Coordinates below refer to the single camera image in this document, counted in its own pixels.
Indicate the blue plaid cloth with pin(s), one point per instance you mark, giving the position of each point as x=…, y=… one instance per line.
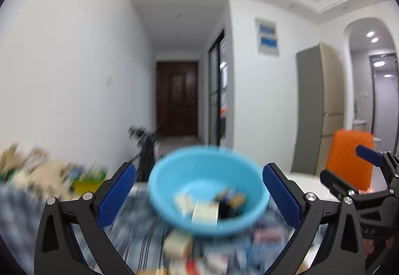
x=140, y=247

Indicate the black small item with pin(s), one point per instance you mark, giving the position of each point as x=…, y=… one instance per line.
x=229, y=205

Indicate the orange chair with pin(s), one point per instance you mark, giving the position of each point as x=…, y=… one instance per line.
x=346, y=156

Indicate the beige cardboard pile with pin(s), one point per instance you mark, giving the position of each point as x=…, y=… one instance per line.
x=46, y=169

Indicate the yellow plastic container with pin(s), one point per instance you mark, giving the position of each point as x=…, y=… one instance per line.
x=85, y=186

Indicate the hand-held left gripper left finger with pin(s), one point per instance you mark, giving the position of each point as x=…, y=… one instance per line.
x=117, y=197

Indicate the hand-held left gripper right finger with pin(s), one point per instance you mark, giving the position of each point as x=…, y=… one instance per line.
x=280, y=197

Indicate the tan small box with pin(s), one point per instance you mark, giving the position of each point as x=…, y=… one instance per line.
x=184, y=201

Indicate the cream small box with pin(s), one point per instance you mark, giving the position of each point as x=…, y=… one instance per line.
x=204, y=214

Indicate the beige tall refrigerator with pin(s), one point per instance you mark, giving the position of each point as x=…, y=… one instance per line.
x=314, y=106

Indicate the gold square box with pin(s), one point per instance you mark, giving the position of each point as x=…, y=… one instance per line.
x=177, y=245

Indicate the dark brown wooden door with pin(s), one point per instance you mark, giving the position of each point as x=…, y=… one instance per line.
x=177, y=97

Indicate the black framed glass sliding door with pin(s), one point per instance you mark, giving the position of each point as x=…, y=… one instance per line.
x=215, y=91

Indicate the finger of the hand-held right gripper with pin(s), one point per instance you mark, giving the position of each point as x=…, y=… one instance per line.
x=369, y=155
x=335, y=183

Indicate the grey wall panel blue windows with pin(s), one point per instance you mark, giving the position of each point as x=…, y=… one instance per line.
x=267, y=38

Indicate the light blue plastic basin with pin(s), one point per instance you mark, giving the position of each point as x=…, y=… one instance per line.
x=174, y=175

